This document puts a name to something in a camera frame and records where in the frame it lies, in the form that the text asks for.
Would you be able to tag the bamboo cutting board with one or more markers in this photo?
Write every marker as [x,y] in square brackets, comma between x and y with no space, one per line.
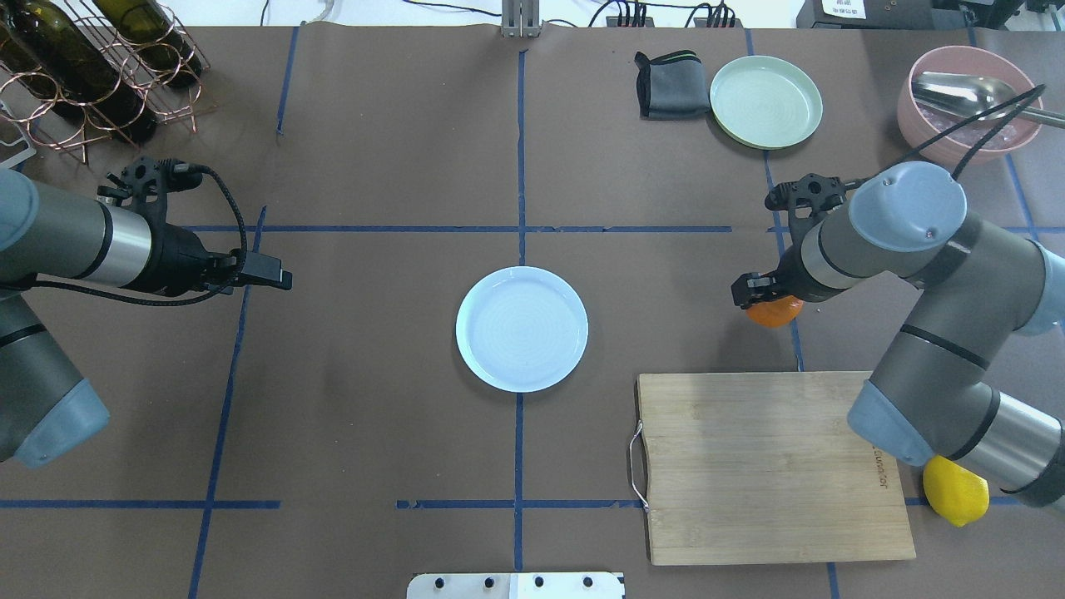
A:
[762,468]

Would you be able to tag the grey folded cloth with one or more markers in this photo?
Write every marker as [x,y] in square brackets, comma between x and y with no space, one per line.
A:
[672,87]

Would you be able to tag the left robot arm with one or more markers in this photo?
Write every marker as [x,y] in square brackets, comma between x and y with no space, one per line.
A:
[117,246]

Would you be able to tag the orange fruit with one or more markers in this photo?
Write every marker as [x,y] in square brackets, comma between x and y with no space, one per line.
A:
[778,313]

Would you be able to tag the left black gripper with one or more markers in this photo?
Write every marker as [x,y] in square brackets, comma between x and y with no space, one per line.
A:
[177,259]

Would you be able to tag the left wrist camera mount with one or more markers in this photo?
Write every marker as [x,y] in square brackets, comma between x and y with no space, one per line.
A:
[143,186]

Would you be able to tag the dark wine bottle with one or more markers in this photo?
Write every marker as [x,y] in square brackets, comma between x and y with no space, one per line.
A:
[157,40]
[26,68]
[69,57]

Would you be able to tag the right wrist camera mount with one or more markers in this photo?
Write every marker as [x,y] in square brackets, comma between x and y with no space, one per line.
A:
[806,202]

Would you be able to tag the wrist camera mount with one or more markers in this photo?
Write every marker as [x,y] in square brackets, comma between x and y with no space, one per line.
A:
[806,202]
[143,186]

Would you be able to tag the pink bowl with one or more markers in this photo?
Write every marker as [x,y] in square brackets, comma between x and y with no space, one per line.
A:
[948,139]

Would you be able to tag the black computer box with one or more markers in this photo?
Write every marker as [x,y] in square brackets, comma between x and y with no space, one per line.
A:
[882,15]

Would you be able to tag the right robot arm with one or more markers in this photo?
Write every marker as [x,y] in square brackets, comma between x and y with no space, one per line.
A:
[979,285]

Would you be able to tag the metal scoop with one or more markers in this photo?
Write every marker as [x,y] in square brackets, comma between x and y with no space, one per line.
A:
[965,95]

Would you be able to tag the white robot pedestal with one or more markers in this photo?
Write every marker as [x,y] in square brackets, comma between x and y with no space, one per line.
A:
[518,585]

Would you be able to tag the light blue plate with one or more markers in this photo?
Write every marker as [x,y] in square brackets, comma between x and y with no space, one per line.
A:
[522,329]

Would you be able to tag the light green plate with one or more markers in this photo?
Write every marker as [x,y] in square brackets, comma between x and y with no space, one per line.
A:
[765,102]

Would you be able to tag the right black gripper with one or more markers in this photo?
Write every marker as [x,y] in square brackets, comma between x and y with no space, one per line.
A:
[788,282]

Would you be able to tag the aluminium frame post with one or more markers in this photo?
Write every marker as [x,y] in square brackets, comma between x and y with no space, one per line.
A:
[521,18]

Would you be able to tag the copper wire bottle rack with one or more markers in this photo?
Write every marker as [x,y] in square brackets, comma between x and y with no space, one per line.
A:
[61,125]

